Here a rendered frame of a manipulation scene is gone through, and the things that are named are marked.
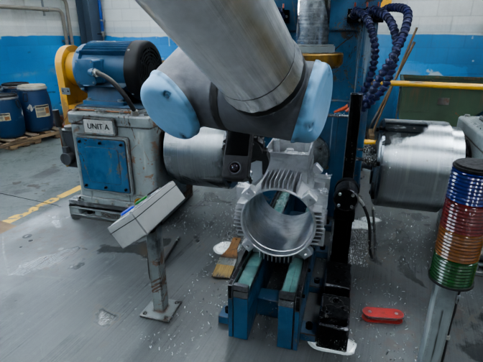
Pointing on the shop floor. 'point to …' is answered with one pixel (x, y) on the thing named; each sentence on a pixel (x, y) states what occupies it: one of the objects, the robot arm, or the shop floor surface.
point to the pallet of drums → (25, 115)
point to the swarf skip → (438, 99)
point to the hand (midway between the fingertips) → (251, 183)
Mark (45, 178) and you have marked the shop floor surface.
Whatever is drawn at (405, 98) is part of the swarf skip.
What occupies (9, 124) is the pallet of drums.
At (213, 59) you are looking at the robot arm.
